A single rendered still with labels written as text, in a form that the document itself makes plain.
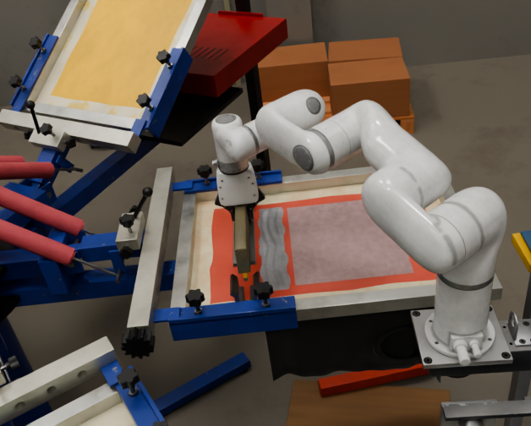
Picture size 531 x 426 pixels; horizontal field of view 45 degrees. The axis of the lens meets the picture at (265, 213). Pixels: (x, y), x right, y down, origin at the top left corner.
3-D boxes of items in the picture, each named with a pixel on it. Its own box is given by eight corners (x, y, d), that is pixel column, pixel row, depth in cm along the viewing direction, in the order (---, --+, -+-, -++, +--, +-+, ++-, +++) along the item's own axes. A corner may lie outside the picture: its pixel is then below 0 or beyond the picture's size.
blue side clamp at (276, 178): (282, 188, 201) (281, 169, 197) (283, 196, 197) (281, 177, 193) (188, 198, 202) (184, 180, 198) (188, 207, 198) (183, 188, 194)
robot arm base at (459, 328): (507, 369, 112) (518, 306, 103) (435, 374, 113) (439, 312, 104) (484, 307, 124) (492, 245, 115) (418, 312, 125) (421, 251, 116)
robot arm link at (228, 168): (210, 166, 156) (213, 176, 157) (247, 161, 155) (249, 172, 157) (211, 150, 162) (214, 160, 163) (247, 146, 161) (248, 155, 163)
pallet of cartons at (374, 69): (399, 84, 463) (400, 33, 441) (418, 133, 404) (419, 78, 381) (256, 97, 470) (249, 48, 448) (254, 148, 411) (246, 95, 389)
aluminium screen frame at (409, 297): (437, 169, 198) (438, 158, 196) (500, 299, 151) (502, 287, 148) (186, 197, 201) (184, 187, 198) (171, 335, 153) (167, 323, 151)
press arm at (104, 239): (149, 243, 177) (145, 228, 174) (146, 256, 173) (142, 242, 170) (87, 249, 178) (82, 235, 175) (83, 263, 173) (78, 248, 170)
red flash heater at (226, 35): (202, 33, 305) (198, 8, 298) (288, 40, 285) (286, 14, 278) (123, 88, 263) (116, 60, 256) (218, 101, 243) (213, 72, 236)
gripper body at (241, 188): (212, 172, 157) (220, 210, 163) (254, 167, 156) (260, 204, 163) (213, 157, 163) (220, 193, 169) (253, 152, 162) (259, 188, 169)
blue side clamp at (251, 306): (296, 313, 156) (293, 292, 152) (298, 328, 152) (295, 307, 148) (175, 326, 157) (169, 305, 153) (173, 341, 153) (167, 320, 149)
